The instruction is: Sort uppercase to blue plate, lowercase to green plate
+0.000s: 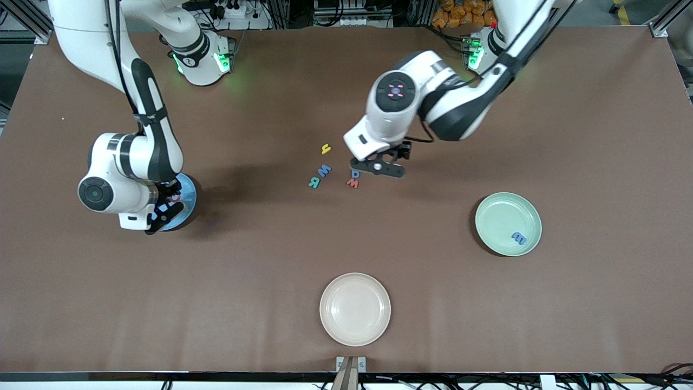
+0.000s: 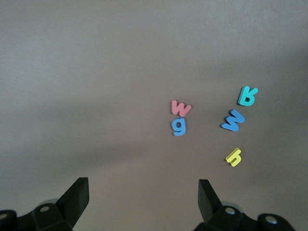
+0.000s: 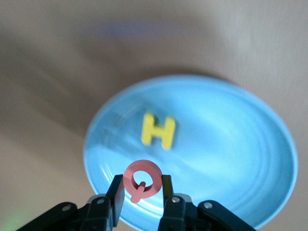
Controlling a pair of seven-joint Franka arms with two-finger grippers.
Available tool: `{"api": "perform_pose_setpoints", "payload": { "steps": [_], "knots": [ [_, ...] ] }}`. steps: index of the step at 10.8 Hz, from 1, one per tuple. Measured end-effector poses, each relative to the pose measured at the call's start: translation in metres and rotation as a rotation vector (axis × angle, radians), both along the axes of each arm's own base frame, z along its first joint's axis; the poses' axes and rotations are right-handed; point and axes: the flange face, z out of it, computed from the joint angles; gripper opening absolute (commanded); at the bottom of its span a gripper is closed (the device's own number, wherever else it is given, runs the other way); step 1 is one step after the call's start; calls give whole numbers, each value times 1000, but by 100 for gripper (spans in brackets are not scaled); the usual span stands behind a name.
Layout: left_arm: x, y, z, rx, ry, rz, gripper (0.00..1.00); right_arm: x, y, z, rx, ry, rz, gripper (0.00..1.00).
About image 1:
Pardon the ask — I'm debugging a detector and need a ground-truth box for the blue plate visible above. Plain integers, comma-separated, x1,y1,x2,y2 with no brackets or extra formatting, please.
160,172,198,232

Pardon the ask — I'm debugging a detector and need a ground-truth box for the green plate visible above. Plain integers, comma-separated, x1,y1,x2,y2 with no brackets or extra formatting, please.
475,192,542,257

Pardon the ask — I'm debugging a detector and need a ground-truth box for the cream plate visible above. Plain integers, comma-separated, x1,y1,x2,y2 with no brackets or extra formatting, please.
319,272,391,347

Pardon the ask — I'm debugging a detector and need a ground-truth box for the brown table cover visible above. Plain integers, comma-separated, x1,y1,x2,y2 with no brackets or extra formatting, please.
0,26,693,374

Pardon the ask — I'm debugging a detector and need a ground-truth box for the grey rack equipment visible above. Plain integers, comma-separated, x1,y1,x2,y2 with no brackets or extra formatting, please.
313,0,394,29

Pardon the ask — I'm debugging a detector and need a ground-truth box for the orange packaged goods pile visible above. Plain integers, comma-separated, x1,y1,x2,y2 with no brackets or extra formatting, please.
432,0,496,29

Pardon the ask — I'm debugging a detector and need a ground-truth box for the white power strip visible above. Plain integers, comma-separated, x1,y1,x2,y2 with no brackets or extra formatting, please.
208,0,271,30

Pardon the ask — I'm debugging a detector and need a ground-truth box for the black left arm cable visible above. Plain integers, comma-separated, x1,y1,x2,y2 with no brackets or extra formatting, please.
410,0,566,144

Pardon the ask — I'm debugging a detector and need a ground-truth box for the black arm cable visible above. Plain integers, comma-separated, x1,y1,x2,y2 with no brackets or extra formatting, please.
410,0,566,144
106,0,142,117

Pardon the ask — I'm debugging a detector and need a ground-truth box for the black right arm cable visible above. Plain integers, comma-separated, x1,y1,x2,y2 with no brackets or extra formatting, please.
106,0,142,117

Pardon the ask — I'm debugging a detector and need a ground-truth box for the aluminium frame post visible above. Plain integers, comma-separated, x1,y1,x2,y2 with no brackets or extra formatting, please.
650,0,693,38
0,0,55,45

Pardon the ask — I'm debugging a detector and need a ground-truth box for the metal bracket with beam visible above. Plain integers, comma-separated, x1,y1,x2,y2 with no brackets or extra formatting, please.
331,356,367,390

